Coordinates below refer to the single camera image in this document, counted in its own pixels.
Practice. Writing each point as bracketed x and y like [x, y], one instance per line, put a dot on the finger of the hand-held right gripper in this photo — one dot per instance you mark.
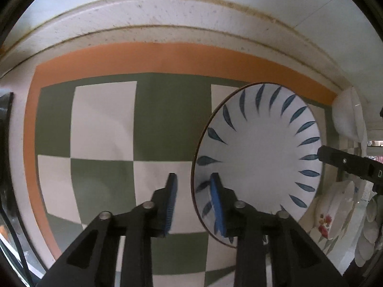
[350, 163]

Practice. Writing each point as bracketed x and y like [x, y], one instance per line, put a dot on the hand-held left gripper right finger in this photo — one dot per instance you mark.
[216, 203]

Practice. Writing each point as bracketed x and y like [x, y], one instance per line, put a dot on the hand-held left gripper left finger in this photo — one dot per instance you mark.
[171, 203]

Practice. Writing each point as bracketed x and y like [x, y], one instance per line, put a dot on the white plate blue leaf pattern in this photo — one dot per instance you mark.
[263, 155]

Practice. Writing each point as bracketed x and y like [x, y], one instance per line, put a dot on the stack of white small dishes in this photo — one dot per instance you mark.
[366, 236]

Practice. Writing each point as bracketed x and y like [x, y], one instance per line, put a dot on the green white checkered mat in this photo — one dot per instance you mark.
[101, 119]

